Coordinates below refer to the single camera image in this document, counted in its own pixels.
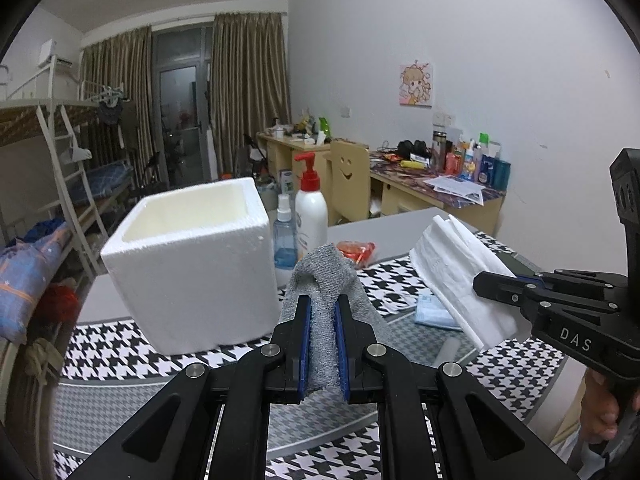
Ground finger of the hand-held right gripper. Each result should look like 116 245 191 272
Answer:
472 270 630 322
517 269 629 289

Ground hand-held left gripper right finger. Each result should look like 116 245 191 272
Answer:
335 295 581 480

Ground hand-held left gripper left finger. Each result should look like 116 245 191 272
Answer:
65 296 312 480

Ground white paper towel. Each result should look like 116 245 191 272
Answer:
409 214 518 350

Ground grey cloth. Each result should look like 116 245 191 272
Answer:
277 242 392 392

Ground blue face mask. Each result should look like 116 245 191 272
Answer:
414 287 463 332

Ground white foam box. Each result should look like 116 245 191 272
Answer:
100 176 282 355

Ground person's right hand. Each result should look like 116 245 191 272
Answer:
581 367 640 446

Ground black smartphone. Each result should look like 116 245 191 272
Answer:
502 252 538 277

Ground wooden desk with patterned cover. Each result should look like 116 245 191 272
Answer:
367 157 505 237

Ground red snack packet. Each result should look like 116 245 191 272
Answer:
336 241 377 267

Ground small blue spray bottle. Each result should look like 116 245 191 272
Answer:
273 193 299 272

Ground printed paper sheets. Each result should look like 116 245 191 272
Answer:
424 175 486 206

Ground row of toiletry bottles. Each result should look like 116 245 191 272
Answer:
431 130 512 191

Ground white pump bottle red top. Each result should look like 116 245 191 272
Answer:
293 151 329 263

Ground wooden smiley chair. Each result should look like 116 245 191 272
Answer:
322 140 371 226

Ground houndstooth table mat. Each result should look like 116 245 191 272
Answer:
50 232 586 480

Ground plain wooden desk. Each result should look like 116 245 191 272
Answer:
256 131 371 198

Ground red bag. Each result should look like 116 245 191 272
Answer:
40 282 81 327

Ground small white metal bunk bed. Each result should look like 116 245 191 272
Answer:
80 80 137 201

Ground wide brown curtain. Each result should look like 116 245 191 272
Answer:
209 11 292 181

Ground glass balcony door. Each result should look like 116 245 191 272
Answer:
150 25 216 186

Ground blue plaid quilt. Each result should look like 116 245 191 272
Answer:
0 220 76 343

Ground dark hanging clothes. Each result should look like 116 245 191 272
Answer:
97 100 123 126

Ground narrow brown curtain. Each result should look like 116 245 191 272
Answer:
80 25 155 186

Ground large white metal bunk bed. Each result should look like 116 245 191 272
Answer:
0 62 121 283

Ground white air conditioner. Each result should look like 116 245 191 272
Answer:
39 39 73 68

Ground cartoon wall poster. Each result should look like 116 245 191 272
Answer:
398 61 434 108

